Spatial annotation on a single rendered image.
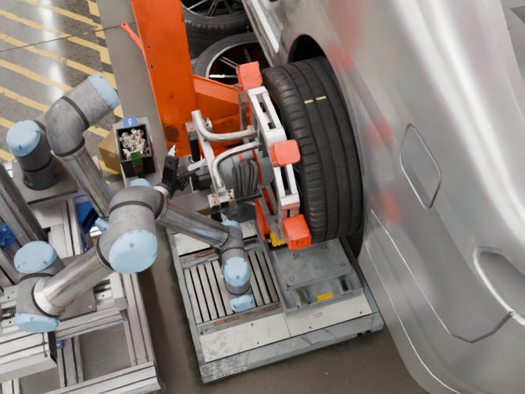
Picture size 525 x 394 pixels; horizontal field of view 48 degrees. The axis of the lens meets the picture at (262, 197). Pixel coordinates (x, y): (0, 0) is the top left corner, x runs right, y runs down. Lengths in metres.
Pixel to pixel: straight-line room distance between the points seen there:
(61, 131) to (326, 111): 0.80
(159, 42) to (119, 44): 1.90
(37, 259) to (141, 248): 0.45
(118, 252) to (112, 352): 1.14
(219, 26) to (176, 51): 1.08
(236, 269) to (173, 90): 0.88
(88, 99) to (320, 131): 0.70
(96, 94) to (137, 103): 1.87
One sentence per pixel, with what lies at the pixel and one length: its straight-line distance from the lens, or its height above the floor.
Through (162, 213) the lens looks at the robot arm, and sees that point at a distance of 1.60.
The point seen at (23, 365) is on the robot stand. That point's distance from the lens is 2.06.
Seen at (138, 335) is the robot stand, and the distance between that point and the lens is 2.53.
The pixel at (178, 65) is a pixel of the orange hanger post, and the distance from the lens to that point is 2.25.
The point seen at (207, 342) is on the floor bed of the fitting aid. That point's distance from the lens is 2.64.
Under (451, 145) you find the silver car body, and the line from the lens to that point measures 1.24.
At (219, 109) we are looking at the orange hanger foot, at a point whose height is 0.74.
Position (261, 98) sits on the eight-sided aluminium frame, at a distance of 2.00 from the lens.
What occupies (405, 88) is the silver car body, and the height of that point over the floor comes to 1.59.
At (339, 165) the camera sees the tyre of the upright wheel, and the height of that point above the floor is 1.07.
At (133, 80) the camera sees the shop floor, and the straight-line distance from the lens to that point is 3.78.
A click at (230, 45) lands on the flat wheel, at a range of 3.14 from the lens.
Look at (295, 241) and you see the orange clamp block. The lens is 1.92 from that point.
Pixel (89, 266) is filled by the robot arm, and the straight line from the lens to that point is 1.58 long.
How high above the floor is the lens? 2.52
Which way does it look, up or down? 55 degrees down
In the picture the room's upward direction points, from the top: 2 degrees counter-clockwise
